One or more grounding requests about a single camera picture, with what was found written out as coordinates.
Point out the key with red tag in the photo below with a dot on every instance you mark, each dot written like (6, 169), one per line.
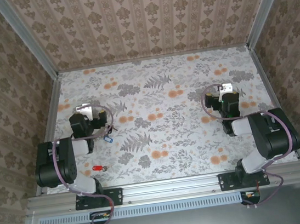
(97, 168)

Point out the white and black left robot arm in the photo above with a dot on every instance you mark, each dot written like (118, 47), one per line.
(52, 166)

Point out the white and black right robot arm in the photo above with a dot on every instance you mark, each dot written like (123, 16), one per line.
(277, 136)

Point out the floral table cover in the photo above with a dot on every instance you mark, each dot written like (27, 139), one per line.
(161, 69)

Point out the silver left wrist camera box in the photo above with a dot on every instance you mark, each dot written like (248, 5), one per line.
(86, 112)

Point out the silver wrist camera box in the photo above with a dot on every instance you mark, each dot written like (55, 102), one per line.
(86, 112)
(225, 88)

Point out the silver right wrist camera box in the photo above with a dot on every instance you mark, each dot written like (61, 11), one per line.
(225, 88)

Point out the aluminium side rail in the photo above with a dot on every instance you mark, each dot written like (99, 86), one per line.
(270, 88)
(48, 131)

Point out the thin aluminium frame bar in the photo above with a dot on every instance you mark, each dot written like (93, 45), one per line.
(154, 57)

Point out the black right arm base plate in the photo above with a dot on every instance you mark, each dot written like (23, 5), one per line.
(227, 182)

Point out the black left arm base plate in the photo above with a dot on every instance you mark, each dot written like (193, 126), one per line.
(115, 196)

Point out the aluminium frame post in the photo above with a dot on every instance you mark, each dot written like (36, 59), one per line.
(29, 39)
(266, 5)

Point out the wide aluminium mounting rail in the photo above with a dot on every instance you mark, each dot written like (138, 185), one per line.
(171, 189)

